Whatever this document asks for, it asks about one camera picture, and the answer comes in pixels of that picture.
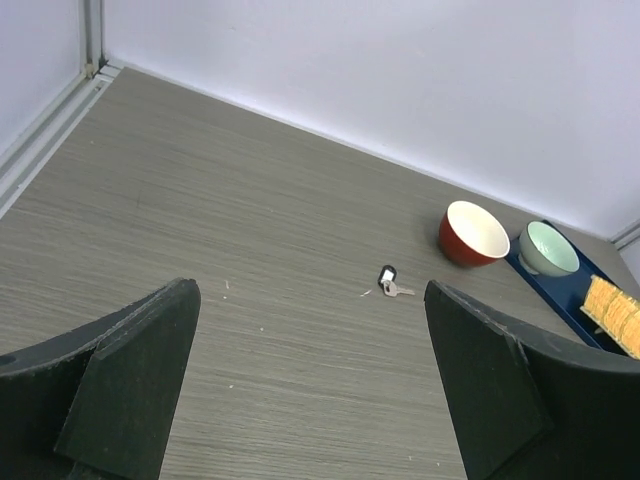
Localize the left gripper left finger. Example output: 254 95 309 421
1 278 201 479

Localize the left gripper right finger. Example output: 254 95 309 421
424 280 639 479

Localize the blue tray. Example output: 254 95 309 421
506 220 625 355

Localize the yellow woven mat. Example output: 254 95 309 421
580 274 640 359

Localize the key with black-white tag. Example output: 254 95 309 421
377 265 415 298

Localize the light green bowl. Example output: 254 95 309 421
518 221 580 277

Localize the red white bowl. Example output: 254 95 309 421
438 200 511 268

